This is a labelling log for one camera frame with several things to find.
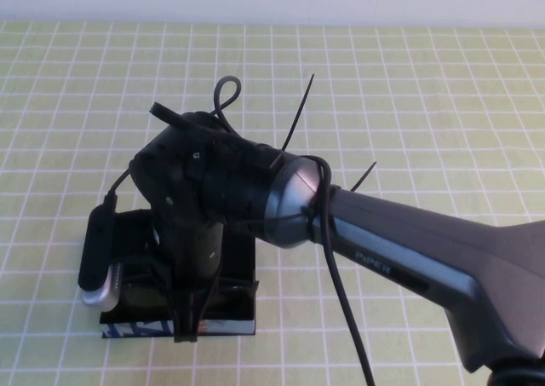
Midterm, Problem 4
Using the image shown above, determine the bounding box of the black glasses case printed side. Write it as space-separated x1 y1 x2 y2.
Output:
99 208 260 339

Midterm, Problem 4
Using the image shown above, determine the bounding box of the black right camera mount bracket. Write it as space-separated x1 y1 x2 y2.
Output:
77 203 118 293

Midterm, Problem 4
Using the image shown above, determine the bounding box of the black cable tie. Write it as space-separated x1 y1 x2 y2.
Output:
278 73 317 155
349 160 378 193

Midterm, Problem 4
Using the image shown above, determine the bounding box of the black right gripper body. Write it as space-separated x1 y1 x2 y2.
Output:
157 206 226 294

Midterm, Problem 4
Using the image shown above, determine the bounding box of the green checkered tablecloth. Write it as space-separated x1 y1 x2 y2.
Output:
0 19 545 386

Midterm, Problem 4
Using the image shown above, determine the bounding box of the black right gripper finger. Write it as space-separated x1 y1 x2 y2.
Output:
169 289 202 345
198 279 215 335

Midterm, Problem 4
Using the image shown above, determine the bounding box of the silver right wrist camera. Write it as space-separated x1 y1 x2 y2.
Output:
80 261 126 312

